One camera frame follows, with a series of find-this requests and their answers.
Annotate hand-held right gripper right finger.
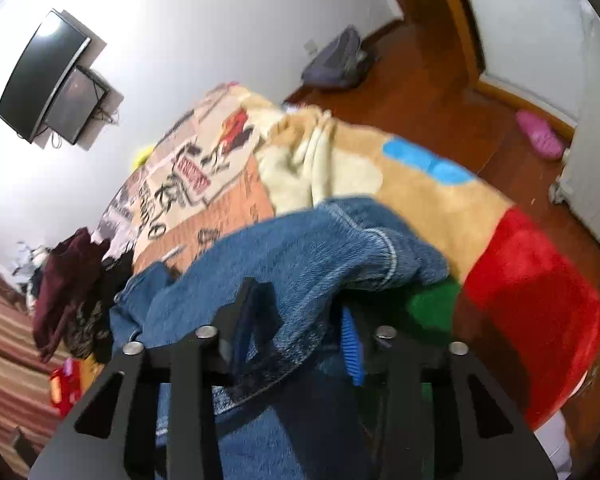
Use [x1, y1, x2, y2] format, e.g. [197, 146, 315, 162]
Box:
[338, 305, 560, 480]

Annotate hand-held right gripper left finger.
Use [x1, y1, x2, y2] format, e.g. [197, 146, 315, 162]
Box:
[30, 277, 277, 480]

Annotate blue denim jeans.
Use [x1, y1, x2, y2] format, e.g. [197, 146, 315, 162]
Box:
[109, 197, 451, 480]

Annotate black patterned garment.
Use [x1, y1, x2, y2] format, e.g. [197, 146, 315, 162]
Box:
[63, 250, 136, 365]

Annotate colourful plush blanket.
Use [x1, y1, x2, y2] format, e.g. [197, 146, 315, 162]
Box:
[254, 106, 600, 428]

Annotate printed bed sheet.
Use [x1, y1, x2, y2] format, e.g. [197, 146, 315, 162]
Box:
[91, 84, 286, 271]

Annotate dark red garment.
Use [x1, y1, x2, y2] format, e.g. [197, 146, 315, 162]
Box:
[32, 228, 112, 364]

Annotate red toy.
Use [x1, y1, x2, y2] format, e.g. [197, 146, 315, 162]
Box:
[49, 358, 88, 417]

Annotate striped brown blanket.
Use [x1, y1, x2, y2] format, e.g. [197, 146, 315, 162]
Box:
[0, 255, 81, 476]

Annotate small black monitor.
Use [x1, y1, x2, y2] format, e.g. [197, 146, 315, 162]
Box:
[43, 66, 112, 146]

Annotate pink slipper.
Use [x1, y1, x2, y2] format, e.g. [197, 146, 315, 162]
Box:
[515, 110, 566, 161]

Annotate grey backpack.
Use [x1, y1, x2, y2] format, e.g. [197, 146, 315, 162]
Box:
[301, 25, 376, 91]

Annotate white cabinet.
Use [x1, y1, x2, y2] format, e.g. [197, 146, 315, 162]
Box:
[550, 5, 600, 261]

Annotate white door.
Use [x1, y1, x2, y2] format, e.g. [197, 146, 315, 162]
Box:
[452, 0, 600, 121]

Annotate wall-mounted television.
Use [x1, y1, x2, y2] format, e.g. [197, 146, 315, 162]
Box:
[0, 9, 92, 145]

